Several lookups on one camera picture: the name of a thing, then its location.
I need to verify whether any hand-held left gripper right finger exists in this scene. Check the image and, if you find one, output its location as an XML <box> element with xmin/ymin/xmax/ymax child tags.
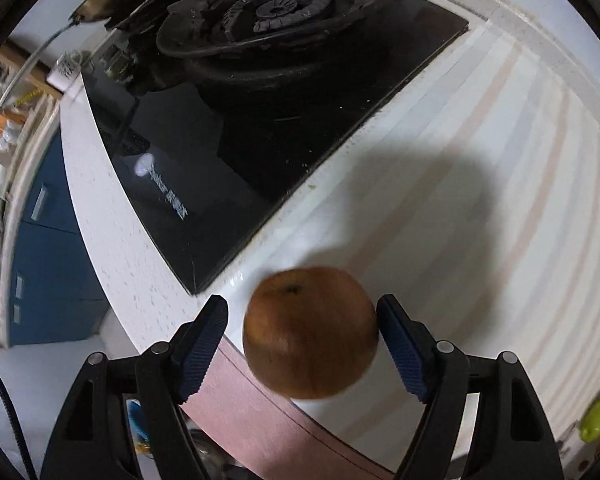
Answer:
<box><xmin>376</xmin><ymin>294</ymin><xmax>566</xmax><ymax>480</ymax></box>

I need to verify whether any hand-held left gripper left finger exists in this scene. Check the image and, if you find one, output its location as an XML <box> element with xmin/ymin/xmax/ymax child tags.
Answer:
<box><xmin>39</xmin><ymin>295</ymin><xmax>229</xmax><ymax>480</ymax></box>

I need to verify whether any brown round pear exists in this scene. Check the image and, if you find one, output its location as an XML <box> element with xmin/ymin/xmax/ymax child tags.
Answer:
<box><xmin>242</xmin><ymin>266</ymin><xmax>380</xmax><ymax>400</ymax></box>

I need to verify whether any striped table mat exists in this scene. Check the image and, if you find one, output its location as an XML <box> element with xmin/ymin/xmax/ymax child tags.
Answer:
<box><xmin>230</xmin><ymin>17</ymin><xmax>600</xmax><ymax>461</ymax></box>

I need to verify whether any blue cabinet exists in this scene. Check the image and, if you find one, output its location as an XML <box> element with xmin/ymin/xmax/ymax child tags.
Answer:
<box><xmin>7</xmin><ymin>130</ymin><xmax>112</xmax><ymax>347</ymax></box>

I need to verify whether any green lime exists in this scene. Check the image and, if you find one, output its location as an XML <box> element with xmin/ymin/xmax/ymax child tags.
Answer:
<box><xmin>579</xmin><ymin>398</ymin><xmax>600</xmax><ymax>443</ymax></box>

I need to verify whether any black glass gas stove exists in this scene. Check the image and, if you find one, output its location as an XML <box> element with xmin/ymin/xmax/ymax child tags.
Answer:
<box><xmin>78</xmin><ymin>0</ymin><xmax>470</xmax><ymax>296</ymax></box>

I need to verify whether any white power adapter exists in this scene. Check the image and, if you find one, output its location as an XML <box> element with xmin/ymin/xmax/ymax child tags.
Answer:
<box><xmin>46</xmin><ymin>52</ymin><xmax>83</xmax><ymax>91</ymax></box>

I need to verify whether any black cast iron burner grate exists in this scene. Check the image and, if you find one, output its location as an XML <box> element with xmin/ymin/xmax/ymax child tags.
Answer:
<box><xmin>105</xmin><ymin>0</ymin><xmax>400</xmax><ymax>96</ymax></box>

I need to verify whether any black cable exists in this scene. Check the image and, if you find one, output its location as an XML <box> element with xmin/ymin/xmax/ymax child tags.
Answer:
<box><xmin>0</xmin><ymin>345</ymin><xmax>38</xmax><ymax>480</ymax></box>

